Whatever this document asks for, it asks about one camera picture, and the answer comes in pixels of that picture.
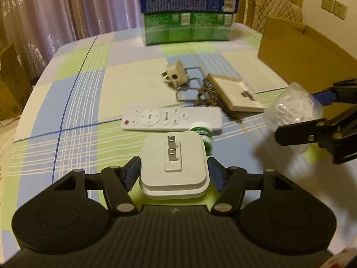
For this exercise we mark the beige wall socket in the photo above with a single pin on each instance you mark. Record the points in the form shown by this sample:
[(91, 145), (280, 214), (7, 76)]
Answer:
[(340, 9), (328, 3)]

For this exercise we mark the checked tablecloth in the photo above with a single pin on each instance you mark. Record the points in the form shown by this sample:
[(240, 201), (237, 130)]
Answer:
[(83, 103)]

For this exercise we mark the pinkish sheer curtain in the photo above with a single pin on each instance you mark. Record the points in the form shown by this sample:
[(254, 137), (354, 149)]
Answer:
[(69, 11)]

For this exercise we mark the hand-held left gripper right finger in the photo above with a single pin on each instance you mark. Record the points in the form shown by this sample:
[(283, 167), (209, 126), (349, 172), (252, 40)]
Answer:
[(216, 173)]

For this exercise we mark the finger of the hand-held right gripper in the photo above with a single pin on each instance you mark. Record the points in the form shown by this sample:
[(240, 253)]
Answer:
[(325, 97), (295, 134)]

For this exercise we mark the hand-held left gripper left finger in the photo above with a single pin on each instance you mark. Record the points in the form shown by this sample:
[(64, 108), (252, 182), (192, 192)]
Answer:
[(131, 170)]

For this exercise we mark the white power adapter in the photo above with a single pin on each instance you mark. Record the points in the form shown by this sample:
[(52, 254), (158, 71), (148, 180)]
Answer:
[(173, 182)]

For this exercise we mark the printed cardboard box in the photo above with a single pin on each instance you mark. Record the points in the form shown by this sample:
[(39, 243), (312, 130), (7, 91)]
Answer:
[(11, 81)]

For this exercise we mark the white remote control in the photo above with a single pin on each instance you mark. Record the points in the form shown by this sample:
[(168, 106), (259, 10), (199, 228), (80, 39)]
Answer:
[(150, 117)]

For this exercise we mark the small green white bottle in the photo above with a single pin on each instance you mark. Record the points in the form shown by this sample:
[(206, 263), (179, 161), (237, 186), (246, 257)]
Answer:
[(202, 132)]

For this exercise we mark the beige quilted cover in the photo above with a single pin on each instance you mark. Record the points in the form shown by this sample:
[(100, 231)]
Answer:
[(273, 5)]

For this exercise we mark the red and white packet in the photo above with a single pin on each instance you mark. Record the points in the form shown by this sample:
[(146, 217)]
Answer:
[(340, 259)]

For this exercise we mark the beige plug adapter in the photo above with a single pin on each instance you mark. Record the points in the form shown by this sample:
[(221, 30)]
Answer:
[(175, 74)]

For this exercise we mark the clear plastic bag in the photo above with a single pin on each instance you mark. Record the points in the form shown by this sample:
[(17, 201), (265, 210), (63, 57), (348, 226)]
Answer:
[(292, 103)]

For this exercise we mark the light green carton box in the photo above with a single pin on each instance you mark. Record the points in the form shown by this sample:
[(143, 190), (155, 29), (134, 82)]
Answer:
[(167, 30)]

